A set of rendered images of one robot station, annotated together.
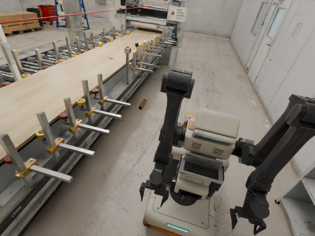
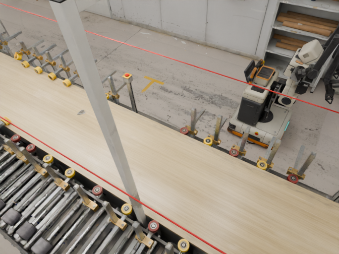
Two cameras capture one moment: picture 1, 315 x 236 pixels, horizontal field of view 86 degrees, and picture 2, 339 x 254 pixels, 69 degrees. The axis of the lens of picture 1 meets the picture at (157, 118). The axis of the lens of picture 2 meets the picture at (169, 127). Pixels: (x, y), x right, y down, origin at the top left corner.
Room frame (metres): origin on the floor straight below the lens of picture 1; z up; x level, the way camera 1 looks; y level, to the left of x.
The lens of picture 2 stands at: (1.14, 2.13, 2.73)
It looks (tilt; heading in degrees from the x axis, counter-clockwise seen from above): 50 degrees down; 295
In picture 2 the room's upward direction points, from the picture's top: 4 degrees counter-clockwise
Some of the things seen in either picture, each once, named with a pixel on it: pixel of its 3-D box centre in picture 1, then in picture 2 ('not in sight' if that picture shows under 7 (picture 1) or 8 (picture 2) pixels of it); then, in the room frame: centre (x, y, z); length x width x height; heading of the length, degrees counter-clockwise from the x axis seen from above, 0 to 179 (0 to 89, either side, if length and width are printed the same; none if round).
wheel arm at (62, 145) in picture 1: (68, 147); (266, 154); (0.88, 0.66, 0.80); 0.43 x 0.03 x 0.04; 80
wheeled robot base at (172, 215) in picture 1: (181, 197); (260, 120); (0.96, -0.35, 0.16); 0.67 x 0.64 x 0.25; 169
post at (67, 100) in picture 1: (72, 121); (242, 147); (1.10, 0.72, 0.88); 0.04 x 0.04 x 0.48; 80
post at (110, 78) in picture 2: (133, 67); (114, 93); (2.58, 0.46, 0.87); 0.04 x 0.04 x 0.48; 80
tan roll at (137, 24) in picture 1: (151, 26); not in sight; (5.49, 0.52, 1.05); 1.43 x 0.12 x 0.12; 80
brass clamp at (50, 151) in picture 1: (55, 145); (265, 163); (0.88, 0.76, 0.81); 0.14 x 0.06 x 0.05; 170
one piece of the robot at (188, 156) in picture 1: (199, 170); (305, 78); (0.67, -0.30, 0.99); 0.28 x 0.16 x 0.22; 79
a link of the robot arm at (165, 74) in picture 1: (169, 125); (336, 61); (0.55, -0.05, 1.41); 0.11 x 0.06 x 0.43; 78
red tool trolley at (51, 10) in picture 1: (48, 14); not in sight; (9.43, 6.00, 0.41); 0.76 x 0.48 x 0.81; 177
